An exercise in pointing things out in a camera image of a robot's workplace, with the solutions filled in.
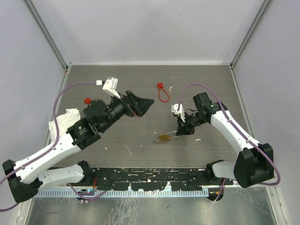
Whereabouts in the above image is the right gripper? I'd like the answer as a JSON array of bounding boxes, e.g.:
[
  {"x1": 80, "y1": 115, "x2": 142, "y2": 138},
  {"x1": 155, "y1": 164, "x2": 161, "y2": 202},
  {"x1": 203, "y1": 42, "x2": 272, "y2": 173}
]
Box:
[{"x1": 176, "y1": 111, "x2": 207, "y2": 135}]

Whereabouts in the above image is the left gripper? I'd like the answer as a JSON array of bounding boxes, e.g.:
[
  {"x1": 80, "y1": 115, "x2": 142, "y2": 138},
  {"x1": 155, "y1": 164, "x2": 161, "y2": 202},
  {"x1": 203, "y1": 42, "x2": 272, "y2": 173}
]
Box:
[{"x1": 100, "y1": 90, "x2": 154, "y2": 132}]

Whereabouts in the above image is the brass padlock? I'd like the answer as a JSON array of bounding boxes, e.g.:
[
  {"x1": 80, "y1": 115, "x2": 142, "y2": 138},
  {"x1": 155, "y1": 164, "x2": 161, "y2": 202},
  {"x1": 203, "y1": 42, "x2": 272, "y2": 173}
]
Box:
[{"x1": 158, "y1": 131, "x2": 177, "y2": 143}]

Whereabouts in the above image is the red cable padlock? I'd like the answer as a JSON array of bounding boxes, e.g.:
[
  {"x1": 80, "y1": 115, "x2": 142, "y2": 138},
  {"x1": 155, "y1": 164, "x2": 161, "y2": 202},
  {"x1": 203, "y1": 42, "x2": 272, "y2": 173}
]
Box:
[
  {"x1": 156, "y1": 82, "x2": 170, "y2": 103},
  {"x1": 84, "y1": 97, "x2": 92, "y2": 105}
]

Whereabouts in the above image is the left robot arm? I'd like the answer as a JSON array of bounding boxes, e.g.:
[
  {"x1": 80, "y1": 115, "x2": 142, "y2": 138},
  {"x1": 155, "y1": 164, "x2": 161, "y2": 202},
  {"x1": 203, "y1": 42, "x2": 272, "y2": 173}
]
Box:
[{"x1": 2, "y1": 90, "x2": 154, "y2": 203}]

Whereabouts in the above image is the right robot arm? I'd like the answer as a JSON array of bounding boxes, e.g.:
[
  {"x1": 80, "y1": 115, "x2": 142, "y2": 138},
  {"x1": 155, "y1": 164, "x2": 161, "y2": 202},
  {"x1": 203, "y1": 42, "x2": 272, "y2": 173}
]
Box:
[{"x1": 171, "y1": 92, "x2": 275, "y2": 188}]

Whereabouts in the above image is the white cloth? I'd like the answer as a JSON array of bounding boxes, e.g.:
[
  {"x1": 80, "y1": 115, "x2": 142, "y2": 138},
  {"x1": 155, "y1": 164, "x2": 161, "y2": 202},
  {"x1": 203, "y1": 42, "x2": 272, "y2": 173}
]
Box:
[{"x1": 48, "y1": 108, "x2": 81, "y2": 146}]

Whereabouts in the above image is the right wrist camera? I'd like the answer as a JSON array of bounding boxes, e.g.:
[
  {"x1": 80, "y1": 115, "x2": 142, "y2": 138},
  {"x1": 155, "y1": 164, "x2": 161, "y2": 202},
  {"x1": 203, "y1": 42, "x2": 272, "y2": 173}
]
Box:
[{"x1": 171, "y1": 104, "x2": 185, "y2": 122}]

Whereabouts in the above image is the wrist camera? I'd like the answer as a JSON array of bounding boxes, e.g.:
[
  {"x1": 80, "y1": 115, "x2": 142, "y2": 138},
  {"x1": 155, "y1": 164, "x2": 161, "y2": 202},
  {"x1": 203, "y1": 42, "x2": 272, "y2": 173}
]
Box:
[
  {"x1": 171, "y1": 104, "x2": 185, "y2": 122},
  {"x1": 96, "y1": 77, "x2": 121, "y2": 99}
]

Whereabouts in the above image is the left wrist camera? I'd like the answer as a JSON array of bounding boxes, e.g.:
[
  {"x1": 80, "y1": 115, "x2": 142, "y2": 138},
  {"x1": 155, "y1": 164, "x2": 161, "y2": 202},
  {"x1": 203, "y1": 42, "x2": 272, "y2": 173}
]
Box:
[{"x1": 96, "y1": 77, "x2": 121, "y2": 99}]

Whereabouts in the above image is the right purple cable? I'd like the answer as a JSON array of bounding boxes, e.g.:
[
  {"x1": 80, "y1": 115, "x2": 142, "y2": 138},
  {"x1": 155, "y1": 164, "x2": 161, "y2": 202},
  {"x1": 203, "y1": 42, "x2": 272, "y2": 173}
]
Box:
[{"x1": 177, "y1": 83, "x2": 282, "y2": 187}]

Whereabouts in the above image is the purple cable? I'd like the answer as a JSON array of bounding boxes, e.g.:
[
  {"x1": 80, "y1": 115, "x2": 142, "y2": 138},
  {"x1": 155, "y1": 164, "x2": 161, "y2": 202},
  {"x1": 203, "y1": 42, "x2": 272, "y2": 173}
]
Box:
[
  {"x1": 177, "y1": 83, "x2": 282, "y2": 187},
  {"x1": 0, "y1": 80, "x2": 104, "y2": 210}
]

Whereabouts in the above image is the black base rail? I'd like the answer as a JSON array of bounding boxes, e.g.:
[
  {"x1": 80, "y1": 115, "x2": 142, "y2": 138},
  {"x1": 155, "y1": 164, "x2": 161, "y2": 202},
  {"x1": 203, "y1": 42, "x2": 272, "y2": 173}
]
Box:
[{"x1": 91, "y1": 168, "x2": 223, "y2": 191}]

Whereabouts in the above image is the slotted cable duct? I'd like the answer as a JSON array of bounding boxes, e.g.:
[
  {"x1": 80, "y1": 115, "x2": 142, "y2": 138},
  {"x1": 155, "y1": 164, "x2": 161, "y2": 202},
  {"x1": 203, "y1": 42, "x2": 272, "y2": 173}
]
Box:
[{"x1": 35, "y1": 188, "x2": 209, "y2": 198}]

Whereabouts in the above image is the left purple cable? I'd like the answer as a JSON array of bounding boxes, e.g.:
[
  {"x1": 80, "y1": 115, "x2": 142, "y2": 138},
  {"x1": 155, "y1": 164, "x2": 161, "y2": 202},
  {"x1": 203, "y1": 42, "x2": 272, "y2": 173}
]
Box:
[{"x1": 0, "y1": 80, "x2": 104, "y2": 210}]

